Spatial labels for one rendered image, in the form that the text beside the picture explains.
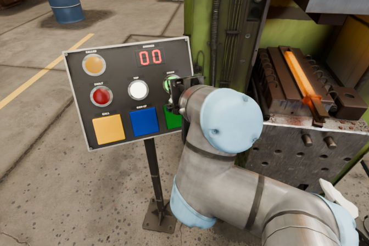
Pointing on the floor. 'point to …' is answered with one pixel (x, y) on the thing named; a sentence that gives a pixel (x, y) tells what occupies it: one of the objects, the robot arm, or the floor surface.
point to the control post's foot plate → (168, 219)
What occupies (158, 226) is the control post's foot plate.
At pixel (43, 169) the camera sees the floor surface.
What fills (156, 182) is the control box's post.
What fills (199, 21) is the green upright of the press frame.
